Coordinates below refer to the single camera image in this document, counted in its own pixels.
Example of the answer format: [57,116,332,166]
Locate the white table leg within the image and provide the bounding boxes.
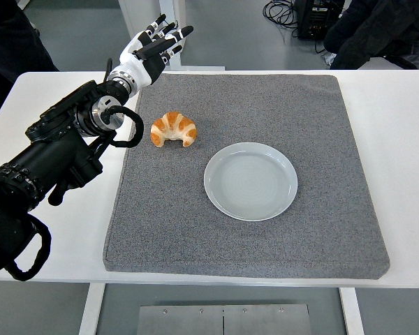
[78,282,106,335]
[339,288,366,335]

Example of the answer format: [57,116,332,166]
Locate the grey round plate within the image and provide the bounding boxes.
[203,141,299,222]

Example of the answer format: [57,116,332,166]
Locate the person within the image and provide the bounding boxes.
[0,0,60,114]
[323,0,419,73]

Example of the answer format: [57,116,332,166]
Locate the grey fabric mat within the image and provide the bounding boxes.
[102,73,391,280]

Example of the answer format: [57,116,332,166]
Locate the black floor cable bundle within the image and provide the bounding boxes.
[263,0,300,38]

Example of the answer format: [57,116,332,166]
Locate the black electronics box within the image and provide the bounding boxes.
[296,0,346,40]

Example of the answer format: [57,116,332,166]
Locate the golden croissant bread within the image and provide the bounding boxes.
[149,110,198,148]

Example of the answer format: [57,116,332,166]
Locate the grey metal plate with screws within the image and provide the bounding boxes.
[136,303,314,335]

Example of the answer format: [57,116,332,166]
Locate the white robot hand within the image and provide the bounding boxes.
[118,13,195,88]

